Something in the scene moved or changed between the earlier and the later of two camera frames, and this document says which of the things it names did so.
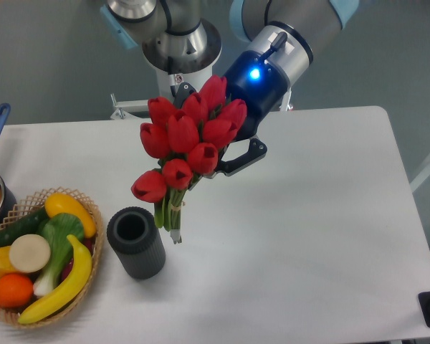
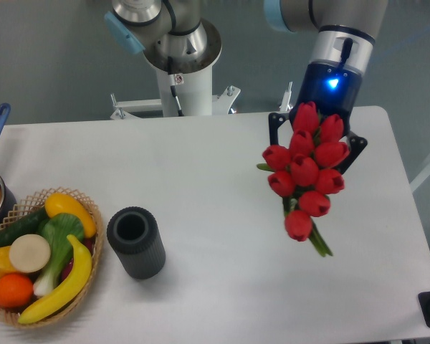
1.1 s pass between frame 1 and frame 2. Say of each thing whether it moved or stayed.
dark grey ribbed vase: stayed
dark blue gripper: moved
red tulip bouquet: moved
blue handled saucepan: stayed
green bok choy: stayed
